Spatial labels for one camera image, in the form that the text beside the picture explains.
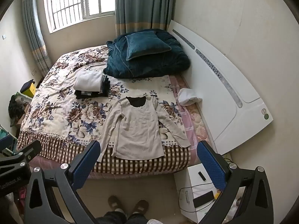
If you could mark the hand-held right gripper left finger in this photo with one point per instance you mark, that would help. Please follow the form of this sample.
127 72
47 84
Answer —
86 162

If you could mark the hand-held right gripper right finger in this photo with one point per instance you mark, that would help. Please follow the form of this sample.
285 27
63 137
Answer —
211 165

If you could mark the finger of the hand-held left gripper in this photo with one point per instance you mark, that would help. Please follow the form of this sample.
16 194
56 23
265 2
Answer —
5 142
28 152

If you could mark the beige long-sleeve shirt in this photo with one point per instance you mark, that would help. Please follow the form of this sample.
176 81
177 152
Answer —
137 130

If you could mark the black clothes pile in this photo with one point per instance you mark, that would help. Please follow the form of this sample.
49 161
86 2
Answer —
15 108

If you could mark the black folded clothes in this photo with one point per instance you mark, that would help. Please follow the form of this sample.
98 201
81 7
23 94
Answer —
93 94

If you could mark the teal storage rack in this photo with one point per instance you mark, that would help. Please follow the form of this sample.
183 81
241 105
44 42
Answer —
3 130

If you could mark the small black remote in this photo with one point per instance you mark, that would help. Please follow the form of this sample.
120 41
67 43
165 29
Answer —
202 176

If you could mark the white nightstand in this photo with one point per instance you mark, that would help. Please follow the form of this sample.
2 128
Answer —
193 175

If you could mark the cardboard box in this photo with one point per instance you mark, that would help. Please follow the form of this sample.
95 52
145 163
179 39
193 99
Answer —
21 121

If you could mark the black phone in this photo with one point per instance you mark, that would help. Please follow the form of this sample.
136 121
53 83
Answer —
203 199

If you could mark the pink floral mattress pad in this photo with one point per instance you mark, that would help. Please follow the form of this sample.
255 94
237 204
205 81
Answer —
198 121

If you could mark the grey slipper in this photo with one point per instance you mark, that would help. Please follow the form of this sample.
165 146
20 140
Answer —
116 203
140 206

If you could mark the floral blanket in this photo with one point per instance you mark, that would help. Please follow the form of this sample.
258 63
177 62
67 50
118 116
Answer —
58 112

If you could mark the yellow box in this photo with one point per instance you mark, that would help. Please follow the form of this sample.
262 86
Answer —
30 92

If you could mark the person's dark trousers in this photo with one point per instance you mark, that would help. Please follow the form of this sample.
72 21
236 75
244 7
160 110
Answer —
116 218

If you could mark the white bed headboard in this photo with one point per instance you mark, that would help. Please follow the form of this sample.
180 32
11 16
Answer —
222 98

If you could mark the white crumpled cloth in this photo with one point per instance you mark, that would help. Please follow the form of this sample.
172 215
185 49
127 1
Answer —
189 96

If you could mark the white folded garment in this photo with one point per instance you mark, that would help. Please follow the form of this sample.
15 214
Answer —
87 80

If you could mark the blue-grey striped curtain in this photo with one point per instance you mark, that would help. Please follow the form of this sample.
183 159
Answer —
140 4
35 39

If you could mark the teal quilt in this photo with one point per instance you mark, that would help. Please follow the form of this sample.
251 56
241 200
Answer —
144 68

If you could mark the teal pillow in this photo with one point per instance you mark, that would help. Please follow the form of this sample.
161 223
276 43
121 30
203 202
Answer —
144 44

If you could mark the barred window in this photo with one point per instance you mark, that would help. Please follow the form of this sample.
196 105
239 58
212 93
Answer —
70 0

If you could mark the wall outlet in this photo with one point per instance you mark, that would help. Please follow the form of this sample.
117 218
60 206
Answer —
34 71

